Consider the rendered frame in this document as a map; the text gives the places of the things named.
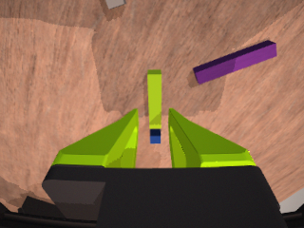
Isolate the small blue cube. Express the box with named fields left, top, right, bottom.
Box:
left=150, top=129, right=161, bottom=143

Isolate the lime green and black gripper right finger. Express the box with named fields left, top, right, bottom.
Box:
left=168, top=108, right=256, bottom=167

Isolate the grey rectangular bar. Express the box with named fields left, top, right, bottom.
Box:
left=105, top=0, right=126, bottom=10

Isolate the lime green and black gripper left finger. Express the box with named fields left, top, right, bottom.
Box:
left=51, top=108, right=139, bottom=168

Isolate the purple rod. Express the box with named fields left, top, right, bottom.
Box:
left=193, top=40, right=276, bottom=85

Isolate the lime green rectangular bar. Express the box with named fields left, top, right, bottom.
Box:
left=147, top=69, right=162, bottom=128

